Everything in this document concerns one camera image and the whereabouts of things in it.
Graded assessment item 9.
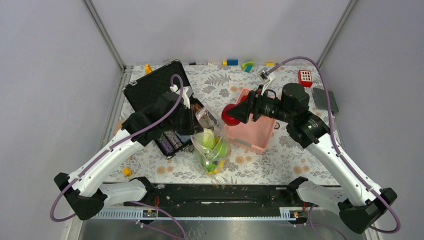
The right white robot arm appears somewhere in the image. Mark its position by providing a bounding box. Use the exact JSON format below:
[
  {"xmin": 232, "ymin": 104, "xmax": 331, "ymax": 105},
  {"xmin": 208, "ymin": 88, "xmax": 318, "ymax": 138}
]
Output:
[{"xmin": 222, "ymin": 83, "xmax": 398, "ymax": 234}]

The red toy apple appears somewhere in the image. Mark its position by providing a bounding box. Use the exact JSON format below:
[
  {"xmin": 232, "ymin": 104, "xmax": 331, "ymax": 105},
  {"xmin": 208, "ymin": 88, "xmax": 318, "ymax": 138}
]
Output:
[{"xmin": 221, "ymin": 103, "xmax": 241, "ymax": 127}]

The grey building baseplate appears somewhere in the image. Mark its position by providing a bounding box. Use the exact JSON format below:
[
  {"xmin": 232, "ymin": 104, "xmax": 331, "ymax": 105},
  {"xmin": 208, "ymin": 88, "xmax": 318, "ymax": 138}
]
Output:
[{"xmin": 311, "ymin": 87, "xmax": 339, "ymax": 114}]

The yellow toy brick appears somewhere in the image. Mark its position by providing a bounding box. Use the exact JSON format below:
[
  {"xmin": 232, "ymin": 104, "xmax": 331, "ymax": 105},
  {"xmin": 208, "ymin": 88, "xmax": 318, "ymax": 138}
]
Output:
[{"xmin": 144, "ymin": 64, "xmax": 153, "ymax": 75}]

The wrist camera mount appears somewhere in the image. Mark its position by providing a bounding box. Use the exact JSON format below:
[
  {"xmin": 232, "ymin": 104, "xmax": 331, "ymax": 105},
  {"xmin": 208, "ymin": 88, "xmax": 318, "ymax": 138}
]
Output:
[
  {"xmin": 259, "ymin": 68, "xmax": 276, "ymax": 95},
  {"xmin": 169, "ymin": 85, "xmax": 194, "ymax": 109}
]

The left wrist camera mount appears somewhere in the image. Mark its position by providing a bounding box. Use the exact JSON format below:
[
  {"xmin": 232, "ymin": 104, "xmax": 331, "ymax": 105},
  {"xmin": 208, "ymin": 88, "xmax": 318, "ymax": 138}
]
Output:
[{"xmin": 169, "ymin": 85, "xmax": 194, "ymax": 109}]

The pink plastic basket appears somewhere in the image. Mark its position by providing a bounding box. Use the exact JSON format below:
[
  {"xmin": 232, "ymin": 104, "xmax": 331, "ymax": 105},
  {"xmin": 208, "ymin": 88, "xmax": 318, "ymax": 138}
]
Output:
[{"xmin": 221, "ymin": 103, "xmax": 276, "ymax": 154}]

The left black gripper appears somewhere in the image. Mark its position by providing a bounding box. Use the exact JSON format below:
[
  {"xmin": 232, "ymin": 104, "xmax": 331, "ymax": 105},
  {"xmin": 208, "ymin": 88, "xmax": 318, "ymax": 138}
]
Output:
[{"xmin": 164, "ymin": 104, "xmax": 205, "ymax": 136}]

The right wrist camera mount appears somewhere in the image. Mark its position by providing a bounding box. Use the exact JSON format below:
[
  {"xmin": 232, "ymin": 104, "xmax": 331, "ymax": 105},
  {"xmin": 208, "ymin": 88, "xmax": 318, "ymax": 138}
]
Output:
[{"xmin": 259, "ymin": 68, "xmax": 276, "ymax": 95}]

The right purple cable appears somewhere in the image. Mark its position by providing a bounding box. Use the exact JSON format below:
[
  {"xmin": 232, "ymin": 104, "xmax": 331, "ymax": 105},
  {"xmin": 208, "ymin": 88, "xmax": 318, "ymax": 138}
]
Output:
[{"xmin": 261, "ymin": 56, "xmax": 402, "ymax": 234}]

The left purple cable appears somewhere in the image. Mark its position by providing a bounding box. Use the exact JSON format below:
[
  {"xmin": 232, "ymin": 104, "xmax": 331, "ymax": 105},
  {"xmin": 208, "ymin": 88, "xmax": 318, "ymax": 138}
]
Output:
[{"xmin": 49, "ymin": 74, "xmax": 185, "ymax": 223}]

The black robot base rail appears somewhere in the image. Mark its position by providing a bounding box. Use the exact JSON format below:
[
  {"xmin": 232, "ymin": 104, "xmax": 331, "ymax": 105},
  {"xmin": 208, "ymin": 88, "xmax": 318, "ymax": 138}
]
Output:
[{"xmin": 121, "ymin": 177, "xmax": 312, "ymax": 220}]

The clear zip top bag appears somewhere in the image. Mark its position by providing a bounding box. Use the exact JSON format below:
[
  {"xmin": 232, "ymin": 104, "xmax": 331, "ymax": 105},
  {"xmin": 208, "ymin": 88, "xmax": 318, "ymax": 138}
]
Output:
[{"xmin": 190, "ymin": 106, "xmax": 232, "ymax": 175}]

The blue toy brick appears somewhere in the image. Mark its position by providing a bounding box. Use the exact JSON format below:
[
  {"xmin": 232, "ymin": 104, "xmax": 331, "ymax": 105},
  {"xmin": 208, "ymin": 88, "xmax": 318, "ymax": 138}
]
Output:
[{"xmin": 226, "ymin": 59, "xmax": 239, "ymax": 66}]

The yellow toy banana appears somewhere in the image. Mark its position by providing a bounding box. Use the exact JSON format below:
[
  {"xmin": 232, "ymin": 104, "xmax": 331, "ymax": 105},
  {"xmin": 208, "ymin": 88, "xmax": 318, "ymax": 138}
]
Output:
[{"xmin": 207, "ymin": 159, "xmax": 226, "ymax": 174}]

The light green toy cabbage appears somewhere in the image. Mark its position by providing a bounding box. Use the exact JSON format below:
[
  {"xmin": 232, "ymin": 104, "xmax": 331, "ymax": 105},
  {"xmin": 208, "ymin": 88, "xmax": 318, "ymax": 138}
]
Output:
[{"xmin": 194, "ymin": 128, "xmax": 216, "ymax": 150}]

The small yellow brick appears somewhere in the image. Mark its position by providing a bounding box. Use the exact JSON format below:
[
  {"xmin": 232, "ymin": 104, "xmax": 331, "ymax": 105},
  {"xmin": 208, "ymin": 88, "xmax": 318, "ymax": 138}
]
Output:
[{"xmin": 122, "ymin": 167, "xmax": 133, "ymax": 177}]

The tan toy piece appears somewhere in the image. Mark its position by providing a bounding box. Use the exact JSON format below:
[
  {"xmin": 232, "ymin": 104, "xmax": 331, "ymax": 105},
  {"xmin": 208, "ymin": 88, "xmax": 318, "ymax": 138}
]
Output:
[{"xmin": 113, "ymin": 120, "xmax": 123, "ymax": 135}]

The green bumpy toy fruit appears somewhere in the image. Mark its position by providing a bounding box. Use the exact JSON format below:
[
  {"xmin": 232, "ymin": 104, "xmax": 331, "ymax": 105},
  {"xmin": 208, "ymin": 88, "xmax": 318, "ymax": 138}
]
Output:
[{"xmin": 213, "ymin": 141, "xmax": 232, "ymax": 158}]

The purple cable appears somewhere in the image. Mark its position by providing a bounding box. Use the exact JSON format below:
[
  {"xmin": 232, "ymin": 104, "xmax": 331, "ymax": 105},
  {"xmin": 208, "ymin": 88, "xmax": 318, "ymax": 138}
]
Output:
[
  {"xmin": 49, "ymin": 74, "xmax": 185, "ymax": 223},
  {"xmin": 261, "ymin": 56, "xmax": 402, "ymax": 234}
]

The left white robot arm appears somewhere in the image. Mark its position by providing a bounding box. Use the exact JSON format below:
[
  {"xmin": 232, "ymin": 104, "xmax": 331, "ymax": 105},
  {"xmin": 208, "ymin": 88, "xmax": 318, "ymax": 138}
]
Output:
[{"xmin": 50, "ymin": 91, "xmax": 203, "ymax": 222}]

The red toy window block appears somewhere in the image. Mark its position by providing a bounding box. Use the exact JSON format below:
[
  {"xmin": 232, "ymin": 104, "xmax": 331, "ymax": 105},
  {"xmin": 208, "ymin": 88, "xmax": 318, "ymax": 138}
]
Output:
[{"xmin": 297, "ymin": 70, "xmax": 313, "ymax": 88}]

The black poker chip case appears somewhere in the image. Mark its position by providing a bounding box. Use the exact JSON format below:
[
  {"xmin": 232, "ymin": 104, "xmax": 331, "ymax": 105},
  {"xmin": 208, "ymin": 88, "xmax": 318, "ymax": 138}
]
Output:
[{"xmin": 122, "ymin": 59, "xmax": 192, "ymax": 159}]

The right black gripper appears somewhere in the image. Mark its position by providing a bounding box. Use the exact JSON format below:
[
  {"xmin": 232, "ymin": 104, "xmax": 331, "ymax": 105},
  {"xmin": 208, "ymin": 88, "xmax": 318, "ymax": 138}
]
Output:
[{"xmin": 226, "ymin": 84, "xmax": 294, "ymax": 124}]

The green teal toy block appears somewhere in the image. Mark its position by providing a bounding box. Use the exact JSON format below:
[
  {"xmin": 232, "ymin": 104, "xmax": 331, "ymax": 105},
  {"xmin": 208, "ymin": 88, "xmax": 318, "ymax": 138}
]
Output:
[{"xmin": 240, "ymin": 61, "xmax": 255, "ymax": 73}]

